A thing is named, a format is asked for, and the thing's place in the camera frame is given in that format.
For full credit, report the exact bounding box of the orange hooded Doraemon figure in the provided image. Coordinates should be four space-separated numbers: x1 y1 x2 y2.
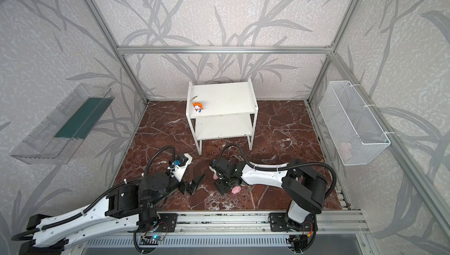
192 102 203 113

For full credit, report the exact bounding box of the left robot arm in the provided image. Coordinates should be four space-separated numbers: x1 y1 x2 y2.
11 173 204 255

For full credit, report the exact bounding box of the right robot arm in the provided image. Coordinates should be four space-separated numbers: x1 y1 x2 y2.
209 156 336 236

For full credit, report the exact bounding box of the white two-tier metal shelf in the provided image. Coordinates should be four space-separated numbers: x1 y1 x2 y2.
185 79 259 155

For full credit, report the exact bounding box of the green circuit board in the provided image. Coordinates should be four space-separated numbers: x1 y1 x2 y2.
141 235 165 243

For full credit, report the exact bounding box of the pink toy in basket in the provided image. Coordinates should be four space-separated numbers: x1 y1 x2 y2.
338 142 352 162

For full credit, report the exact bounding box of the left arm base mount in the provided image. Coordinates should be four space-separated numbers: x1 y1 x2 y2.
137 213 178 233

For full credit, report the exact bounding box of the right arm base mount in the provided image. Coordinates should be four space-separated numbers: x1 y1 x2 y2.
268 212 301 232

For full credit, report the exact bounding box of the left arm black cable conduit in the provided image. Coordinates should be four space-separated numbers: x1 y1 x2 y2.
11 145 176 242

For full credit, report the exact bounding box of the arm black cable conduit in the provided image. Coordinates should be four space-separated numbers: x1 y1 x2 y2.
11 145 176 242
218 144 338 200

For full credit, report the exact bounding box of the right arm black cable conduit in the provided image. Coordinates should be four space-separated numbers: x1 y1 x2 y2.
218 144 338 200

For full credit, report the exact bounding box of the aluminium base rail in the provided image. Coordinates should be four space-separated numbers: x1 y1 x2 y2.
73 210 373 236

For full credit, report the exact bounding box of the white wire mesh basket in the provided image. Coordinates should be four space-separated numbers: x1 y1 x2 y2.
319 81 391 166

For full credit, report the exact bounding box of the clear plastic wall bin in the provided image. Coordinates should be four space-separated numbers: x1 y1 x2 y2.
11 84 115 165

